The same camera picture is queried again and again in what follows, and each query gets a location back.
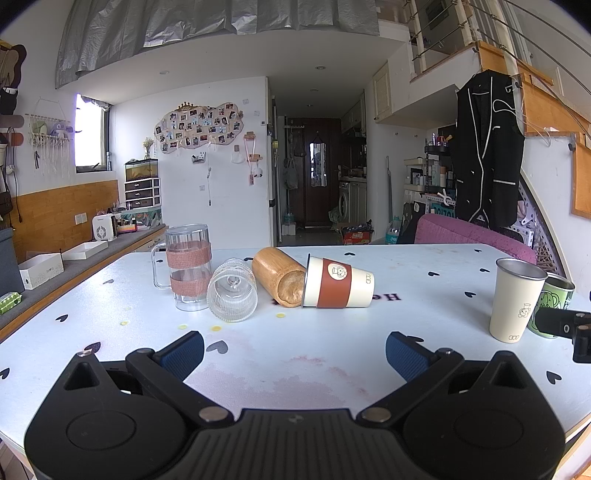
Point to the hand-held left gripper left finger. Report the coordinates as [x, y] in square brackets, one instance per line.
[182, 356]

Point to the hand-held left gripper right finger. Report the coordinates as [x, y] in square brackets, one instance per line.
[406, 356]

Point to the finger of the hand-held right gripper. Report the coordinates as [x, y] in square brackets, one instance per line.
[561, 321]

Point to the white cup with brown sleeve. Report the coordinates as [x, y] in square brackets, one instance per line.
[337, 282]

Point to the green metal cup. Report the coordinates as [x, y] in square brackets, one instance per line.
[556, 295]

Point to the cream metal cup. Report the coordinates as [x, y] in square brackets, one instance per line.
[515, 300]

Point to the ribbed clear glass cup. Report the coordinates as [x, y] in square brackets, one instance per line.
[232, 291]

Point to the wooden cup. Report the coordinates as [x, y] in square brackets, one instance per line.
[274, 274]

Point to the glass mug with pink bands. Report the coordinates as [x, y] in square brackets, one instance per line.
[188, 265]

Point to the white perforated board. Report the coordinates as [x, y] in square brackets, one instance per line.
[531, 221]

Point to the pink upholstered chair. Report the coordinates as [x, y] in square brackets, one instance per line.
[466, 235]

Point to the red cardboard box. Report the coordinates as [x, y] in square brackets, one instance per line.
[358, 237]

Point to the cork board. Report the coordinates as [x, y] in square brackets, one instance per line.
[582, 180]

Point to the flat white box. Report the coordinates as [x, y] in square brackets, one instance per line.
[85, 250]

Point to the white desktop appliance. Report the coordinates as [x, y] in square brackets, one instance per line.
[104, 228]

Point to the white cardboard box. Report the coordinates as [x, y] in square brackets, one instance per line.
[41, 271]

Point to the washing machine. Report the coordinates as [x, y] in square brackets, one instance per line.
[346, 203]

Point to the small drawer unit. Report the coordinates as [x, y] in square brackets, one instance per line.
[142, 194]

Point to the green egg carton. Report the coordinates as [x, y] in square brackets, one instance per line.
[9, 302]

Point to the black jacket with white trim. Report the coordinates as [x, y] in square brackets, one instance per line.
[487, 152]

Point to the black shelf rack with bottles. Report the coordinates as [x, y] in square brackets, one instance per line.
[438, 173]

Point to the glass fish tank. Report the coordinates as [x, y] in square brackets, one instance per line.
[141, 170]

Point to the grey storage box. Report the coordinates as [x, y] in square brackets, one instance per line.
[8, 263]

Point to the dark wooden door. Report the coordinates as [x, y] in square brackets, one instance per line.
[318, 173]

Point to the grey tote bag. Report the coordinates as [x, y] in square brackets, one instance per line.
[290, 177]

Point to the cloud-shaped photo board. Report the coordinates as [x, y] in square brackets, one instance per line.
[198, 127]

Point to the window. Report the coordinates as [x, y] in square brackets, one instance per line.
[90, 134]

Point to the staircase railing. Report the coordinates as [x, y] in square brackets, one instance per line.
[466, 27]

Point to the silver foil curtain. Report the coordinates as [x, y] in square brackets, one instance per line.
[207, 27]

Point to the macrame wall hanging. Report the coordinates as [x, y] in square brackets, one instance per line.
[51, 138]

